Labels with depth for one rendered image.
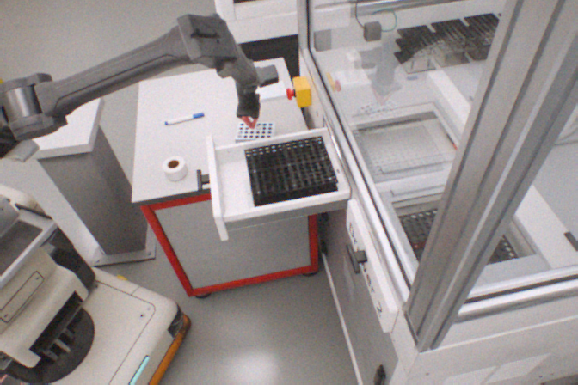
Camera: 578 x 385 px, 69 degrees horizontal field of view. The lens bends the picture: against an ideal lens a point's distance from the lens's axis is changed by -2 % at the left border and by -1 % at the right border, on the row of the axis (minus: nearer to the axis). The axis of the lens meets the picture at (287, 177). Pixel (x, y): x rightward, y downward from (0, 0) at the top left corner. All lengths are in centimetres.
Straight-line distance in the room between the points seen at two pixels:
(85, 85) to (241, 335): 130
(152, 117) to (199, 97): 18
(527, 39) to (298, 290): 166
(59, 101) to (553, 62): 77
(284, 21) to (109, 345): 137
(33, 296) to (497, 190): 107
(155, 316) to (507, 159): 144
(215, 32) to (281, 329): 134
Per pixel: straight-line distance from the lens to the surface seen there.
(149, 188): 137
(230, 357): 186
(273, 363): 183
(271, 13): 178
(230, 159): 126
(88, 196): 190
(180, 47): 77
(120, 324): 172
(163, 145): 149
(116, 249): 220
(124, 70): 82
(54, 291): 123
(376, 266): 93
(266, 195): 108
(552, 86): 38
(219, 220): 104
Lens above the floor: 174
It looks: 49 degrees down
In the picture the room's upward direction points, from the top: 5 degrees counter-clockwise
